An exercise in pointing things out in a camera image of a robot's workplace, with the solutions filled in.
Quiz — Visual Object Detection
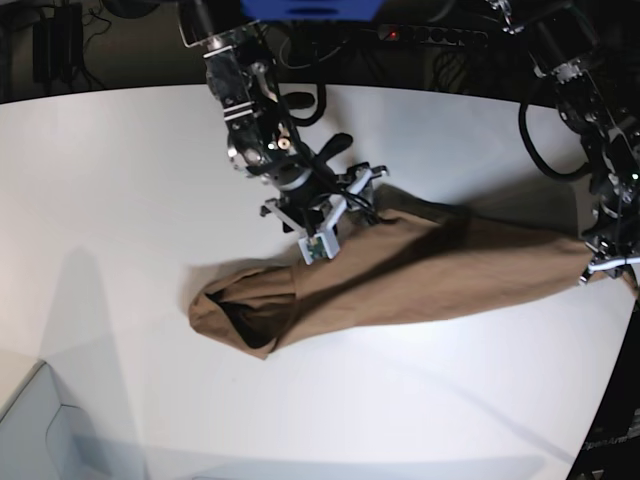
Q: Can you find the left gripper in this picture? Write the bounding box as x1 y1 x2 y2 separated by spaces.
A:
579 227 639 285

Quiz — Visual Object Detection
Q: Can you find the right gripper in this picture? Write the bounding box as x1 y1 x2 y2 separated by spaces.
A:
260 162 389 238

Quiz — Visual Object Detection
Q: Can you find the brown t-shirt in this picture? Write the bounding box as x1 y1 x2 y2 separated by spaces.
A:
188 183 640 361

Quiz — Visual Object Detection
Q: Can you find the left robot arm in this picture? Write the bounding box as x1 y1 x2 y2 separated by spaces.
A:
490 1 639 284

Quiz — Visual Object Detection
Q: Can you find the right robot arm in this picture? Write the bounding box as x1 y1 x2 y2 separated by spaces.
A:
177 1 386 238

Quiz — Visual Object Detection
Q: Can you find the black power strip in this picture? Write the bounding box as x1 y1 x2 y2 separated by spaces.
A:
377 24 489 48

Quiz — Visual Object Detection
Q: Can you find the blue box overhead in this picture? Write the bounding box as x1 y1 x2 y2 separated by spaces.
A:
241 0 384 21

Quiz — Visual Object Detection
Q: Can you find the black equipment box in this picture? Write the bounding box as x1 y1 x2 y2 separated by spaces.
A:
32 3 84 85

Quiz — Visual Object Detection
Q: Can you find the white bin at corner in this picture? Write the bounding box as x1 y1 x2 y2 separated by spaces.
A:
1 361 107 479

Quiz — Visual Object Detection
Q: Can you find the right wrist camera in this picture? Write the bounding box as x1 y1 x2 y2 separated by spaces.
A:
298 235 335 265

